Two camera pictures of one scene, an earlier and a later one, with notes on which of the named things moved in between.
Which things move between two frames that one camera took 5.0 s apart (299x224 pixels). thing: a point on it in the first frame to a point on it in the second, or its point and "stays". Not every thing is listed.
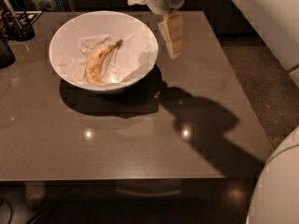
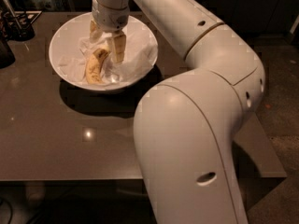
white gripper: (162, 0) to (109, 19)
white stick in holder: (7, 0) stays
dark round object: (7, 57) stays
